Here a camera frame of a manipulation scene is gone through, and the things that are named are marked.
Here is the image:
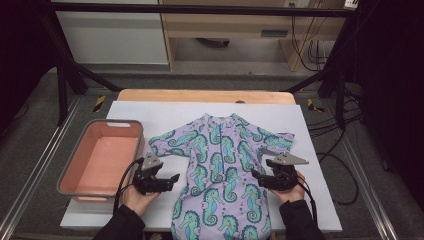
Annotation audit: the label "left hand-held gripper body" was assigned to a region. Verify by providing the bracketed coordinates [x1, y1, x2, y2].
[133, 151, 173, 196]

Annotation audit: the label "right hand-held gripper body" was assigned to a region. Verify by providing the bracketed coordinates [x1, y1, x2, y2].
[261, 152, 310, 192]

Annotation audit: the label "purple seahorse print swimsuit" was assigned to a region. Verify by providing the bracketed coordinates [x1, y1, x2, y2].
[148, 112, 296, 240]

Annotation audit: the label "pink basket with grey rim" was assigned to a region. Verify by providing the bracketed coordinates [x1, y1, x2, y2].
[56, 118, 146, 204]

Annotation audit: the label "person's right hand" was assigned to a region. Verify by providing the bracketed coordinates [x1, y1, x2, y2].
[270, 171, 306, 204]

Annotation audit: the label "person's left hand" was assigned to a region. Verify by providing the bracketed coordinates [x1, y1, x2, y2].
[121, 184, 161, 218]

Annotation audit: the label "light wooden desk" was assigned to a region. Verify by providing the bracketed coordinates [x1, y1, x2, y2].
[159, 0, 348, 73]

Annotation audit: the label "white cabinet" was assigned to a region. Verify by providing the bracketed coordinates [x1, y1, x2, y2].
[54, 0, 169, 66]

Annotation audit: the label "black curtain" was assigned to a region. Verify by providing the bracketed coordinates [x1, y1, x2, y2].
[0, 0, 58, 134]
[353, 0, 424, 214]

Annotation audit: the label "left hand-held gripper black cable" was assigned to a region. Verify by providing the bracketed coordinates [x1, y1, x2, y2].
[113, 158, 144, 214]

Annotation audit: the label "hand-held gripper black cable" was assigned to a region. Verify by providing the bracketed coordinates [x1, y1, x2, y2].
[296, 176, 318, 224]
[113, 158, 144, 214]

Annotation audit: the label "right hand-held gripper black cable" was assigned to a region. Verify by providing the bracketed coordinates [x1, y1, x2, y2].
[296, 176, 318, 224]

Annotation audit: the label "looped black floor cable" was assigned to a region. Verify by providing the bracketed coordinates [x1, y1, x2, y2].
[316, 126, 360, 206]

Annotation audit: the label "black floor cable bundle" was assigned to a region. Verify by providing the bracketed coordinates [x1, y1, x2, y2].
[306, 86, 364, 139]

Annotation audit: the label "aluminium floor rail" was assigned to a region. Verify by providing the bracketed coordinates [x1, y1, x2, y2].
[333, 133, 399, 240]
[0, 96, 83, 240]

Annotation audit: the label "black cables under desk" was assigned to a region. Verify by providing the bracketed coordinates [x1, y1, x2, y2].
[290, 14, 329, 73]

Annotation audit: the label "black metal frame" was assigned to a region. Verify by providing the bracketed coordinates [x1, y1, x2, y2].
[36, 0, 364, 129]

